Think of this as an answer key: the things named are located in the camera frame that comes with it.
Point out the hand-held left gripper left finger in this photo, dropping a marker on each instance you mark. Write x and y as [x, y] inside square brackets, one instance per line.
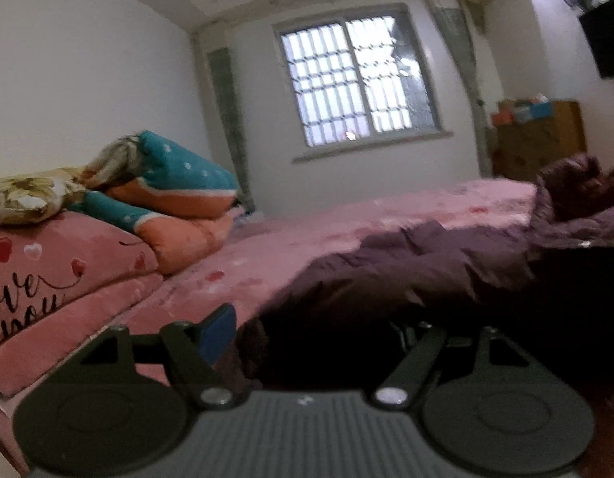
[219, 331]

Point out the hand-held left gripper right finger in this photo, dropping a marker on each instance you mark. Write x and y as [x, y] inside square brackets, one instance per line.
[426, 353]

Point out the dark purple down jacket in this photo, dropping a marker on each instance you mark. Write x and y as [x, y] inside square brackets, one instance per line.
[436, 279]

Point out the pink bed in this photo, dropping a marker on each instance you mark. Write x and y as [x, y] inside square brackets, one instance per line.
[297, 244]

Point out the teal and orange quilt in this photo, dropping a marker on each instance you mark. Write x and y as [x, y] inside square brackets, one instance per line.
[187, 169]

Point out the grey curtain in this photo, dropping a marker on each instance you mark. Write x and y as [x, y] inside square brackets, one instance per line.
[461, 59]
[229, 124]

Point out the wooden cabinet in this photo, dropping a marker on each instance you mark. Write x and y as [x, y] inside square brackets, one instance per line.
[541, 149]

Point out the orange box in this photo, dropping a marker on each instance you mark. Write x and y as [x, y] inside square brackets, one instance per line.
[501, 117]

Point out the blue box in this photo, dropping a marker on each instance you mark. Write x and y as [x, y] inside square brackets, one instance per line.
[536, 111]

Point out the barred window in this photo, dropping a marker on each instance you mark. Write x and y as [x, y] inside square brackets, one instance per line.
[336, 84]

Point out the black wall television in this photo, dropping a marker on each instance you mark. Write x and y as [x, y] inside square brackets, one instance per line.
[608, 40]

